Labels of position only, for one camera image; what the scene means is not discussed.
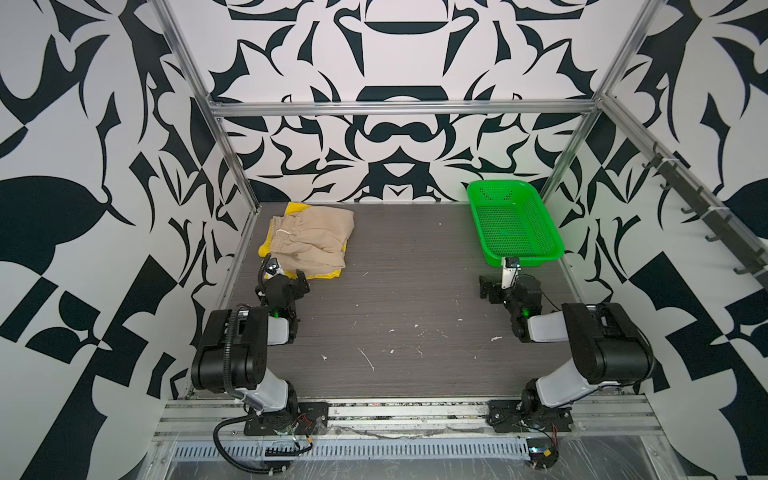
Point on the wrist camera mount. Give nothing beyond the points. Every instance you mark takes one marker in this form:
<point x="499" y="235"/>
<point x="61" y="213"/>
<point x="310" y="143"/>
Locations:
<point x="510" y="272"/>
<point x="270" y="268"/>

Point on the white slotted cable duct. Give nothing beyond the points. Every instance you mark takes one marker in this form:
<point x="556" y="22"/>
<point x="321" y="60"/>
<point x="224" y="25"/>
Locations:
<point x="508" y="448"/>

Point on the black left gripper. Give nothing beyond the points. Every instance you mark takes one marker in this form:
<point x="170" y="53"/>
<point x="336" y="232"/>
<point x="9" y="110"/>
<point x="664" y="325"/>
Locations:
<point x="297" y="288"/>

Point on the black wall hook rack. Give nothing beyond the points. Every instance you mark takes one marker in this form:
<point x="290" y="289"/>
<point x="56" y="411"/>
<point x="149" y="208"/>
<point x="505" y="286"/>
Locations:
<point x="701" y="204"/>

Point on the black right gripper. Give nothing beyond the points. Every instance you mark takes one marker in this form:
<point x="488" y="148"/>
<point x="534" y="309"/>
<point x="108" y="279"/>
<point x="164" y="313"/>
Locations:
<point x="486" y="285"/>

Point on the small green-lit electronics board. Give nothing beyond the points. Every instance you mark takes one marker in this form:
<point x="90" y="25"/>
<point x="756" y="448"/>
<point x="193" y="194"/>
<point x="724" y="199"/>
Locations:
<point x="543" y="454"/>

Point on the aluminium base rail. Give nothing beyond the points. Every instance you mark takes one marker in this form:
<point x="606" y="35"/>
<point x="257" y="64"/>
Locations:
<point x="409" y="417"/>

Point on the beige shorts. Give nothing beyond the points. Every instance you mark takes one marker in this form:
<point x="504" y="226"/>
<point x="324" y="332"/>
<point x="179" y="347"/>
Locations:
<point x="312" y="237"/>

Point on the aluminium cage frame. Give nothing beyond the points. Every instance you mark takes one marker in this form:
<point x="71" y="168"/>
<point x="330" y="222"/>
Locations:
<point x="392" y="108"/>

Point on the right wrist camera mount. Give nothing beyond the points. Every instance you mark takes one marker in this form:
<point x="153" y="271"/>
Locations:
<point x="510" y="272"/>

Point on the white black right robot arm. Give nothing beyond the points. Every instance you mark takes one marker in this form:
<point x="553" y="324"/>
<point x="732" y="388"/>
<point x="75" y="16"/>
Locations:
<point x="607" y="351"/>

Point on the yellow shorts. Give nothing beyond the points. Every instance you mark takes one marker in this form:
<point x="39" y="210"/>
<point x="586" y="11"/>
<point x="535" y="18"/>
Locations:
<point x="288" y="264"/>

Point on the green plastic basket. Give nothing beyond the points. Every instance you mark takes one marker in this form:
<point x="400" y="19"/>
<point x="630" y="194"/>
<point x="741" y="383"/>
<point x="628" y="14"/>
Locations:
<point x="512" y="221"/>

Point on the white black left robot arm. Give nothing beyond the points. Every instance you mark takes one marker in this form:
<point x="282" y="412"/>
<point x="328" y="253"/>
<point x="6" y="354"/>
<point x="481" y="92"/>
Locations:
<point x="232" y="355"/>

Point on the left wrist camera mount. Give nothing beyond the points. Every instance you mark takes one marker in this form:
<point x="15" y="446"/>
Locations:
<point x="270" y="268"/>

